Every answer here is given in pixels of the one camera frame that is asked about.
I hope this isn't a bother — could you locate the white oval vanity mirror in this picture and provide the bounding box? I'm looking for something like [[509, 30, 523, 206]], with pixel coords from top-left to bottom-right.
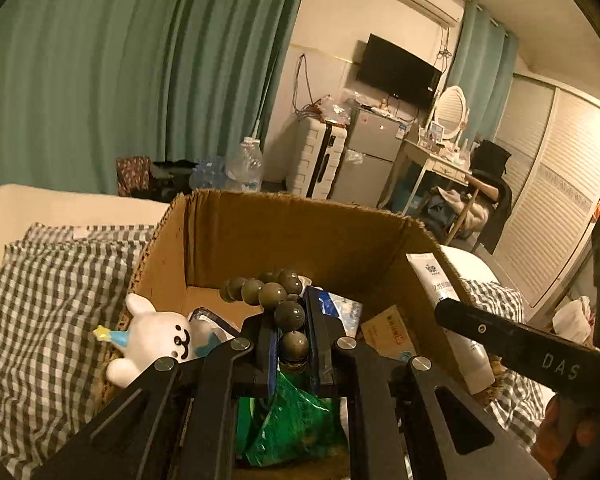
[[432, 85, 468, 143]]

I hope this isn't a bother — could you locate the blue and white packet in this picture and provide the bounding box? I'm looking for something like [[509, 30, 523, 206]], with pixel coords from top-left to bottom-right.
[[312, 287, 363, 341]]

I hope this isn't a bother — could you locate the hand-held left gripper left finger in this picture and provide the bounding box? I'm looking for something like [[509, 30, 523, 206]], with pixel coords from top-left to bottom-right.
[[30, 312, 280, 480]]

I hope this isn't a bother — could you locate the beige clothes pile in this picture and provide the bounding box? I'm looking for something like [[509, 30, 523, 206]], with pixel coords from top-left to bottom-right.
[[430, 187, 491, 233]]

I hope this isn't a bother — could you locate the black wall television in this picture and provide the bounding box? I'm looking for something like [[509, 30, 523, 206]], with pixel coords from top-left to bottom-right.
[[356, 34, 443, 108]]

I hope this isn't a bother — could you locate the grey small fridge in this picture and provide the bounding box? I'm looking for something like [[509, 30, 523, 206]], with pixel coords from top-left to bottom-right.
[[330, 105, 411, 206]]

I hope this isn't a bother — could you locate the chair with black garment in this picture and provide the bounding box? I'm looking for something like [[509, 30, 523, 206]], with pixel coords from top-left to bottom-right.
[[447, 140, 513, 253]]

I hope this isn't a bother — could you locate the white vanity desk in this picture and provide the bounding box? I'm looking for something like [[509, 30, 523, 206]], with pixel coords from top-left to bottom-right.
[[377, 137, 473, 221]]

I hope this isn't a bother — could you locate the dark beaded bracelet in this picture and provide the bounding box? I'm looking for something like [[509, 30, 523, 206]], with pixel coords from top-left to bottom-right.
[[220, 269, 311, 368]]

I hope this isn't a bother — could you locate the white bunny toy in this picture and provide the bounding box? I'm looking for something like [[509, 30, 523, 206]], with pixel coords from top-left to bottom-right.
[[94, 294, 218, 391]]

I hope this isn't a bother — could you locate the white plastic bag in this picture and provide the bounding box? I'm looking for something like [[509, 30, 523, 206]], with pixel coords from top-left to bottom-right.
[[550, 295, 593, 336]]

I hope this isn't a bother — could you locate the narrow green curtain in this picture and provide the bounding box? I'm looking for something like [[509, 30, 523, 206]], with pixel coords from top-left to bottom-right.
[[447, 0, 518, 126]]

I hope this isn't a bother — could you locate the small brown box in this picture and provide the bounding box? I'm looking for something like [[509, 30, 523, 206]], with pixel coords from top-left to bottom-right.
[[361, 305, 416, 361]]

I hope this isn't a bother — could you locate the white louvred wardrobe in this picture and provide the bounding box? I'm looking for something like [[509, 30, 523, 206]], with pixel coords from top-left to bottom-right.
[[490, 72, 600, 311]]

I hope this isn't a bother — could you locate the large clear water bottle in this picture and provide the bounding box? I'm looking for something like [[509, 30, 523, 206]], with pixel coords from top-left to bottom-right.
[[227, 136, 264, 193]]

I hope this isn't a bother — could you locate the brown cardboard box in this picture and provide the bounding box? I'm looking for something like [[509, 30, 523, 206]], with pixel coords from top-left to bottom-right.
[[94, 187, 503, 480]]

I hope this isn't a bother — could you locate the green foil packet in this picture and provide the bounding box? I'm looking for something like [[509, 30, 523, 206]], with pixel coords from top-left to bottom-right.
[[235, 370, 348, 467]]

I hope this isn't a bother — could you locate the person's right hand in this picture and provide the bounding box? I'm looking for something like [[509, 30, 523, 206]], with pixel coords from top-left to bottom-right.
[[535, 392, 600, 471]]

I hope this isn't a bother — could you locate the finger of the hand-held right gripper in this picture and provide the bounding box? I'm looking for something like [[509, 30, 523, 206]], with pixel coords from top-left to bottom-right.
[[434, 297, 531, 367]]

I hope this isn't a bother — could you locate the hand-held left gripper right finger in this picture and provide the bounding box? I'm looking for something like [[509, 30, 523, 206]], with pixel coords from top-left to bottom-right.
[[304, 287, 551, 480]]

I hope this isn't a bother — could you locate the white suitcase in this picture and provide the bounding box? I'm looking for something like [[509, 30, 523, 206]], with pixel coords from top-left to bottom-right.
[[286, 119, 348, 200]]

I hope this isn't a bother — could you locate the pack of water bottles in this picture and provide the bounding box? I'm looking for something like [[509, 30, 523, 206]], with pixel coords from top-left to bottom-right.
[[189, 156, 231, 192]]

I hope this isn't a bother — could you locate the black bag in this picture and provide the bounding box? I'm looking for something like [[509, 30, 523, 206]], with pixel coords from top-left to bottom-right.
[[150, 160, 201, 192]]

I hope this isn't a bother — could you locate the clear plastic bag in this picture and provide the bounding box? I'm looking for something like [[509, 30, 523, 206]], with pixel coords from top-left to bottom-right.
[[317, 95, 356, 123]]

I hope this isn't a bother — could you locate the wide green curtain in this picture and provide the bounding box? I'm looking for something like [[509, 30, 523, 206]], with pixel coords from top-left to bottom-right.
[[0, 0, 313, 196]]

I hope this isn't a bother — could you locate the white squeeze tube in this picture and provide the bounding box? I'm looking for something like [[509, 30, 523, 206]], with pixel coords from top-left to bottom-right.
[[406, 252, 495, 395]]

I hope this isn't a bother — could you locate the patterned gift bag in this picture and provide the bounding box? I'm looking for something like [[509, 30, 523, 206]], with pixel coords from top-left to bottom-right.
[[116, 156, 152, 196]]

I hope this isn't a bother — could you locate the hanging wall cable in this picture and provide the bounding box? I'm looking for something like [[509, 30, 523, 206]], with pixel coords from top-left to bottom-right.
[[292, 52, 313, 116]]

